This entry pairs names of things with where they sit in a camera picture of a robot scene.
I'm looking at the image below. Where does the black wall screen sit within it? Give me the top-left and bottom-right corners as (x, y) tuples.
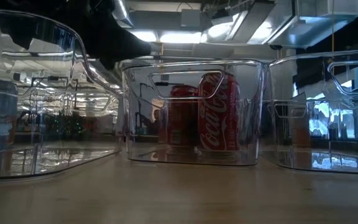
(294, 58), (329, 88)

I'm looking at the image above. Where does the red Coca-Cola can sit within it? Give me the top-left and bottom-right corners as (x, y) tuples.
(166, 84), (200, 149)
(196, 72), (241, 154)

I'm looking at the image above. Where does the grey ceiling junction box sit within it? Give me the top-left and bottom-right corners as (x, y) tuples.
(180, 9), (201, 28)

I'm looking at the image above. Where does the person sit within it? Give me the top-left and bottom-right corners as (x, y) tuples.
(149, 108), (161, 134)

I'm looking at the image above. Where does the ceiling light panel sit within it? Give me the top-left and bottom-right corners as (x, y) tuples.
(159, 30), (202, 44)
(129, 29), (158, 44)

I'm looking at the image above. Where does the clear plastic bin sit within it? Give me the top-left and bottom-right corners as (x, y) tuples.
(121, 58), (269, 167)
(261, 49), (358, 175)
(0, 7), (126, 180)

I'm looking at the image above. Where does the grey ceiling pipe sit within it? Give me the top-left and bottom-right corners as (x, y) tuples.
(149, 53), (281, 65)

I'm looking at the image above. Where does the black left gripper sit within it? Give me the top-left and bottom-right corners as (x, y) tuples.
(79, 0), (152, 70)

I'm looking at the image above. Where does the black background rig frame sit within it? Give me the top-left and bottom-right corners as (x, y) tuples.
(137, 81), (170, 135)

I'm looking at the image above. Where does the round silver duct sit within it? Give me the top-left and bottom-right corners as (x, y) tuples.
(112, 0), (134, 28)

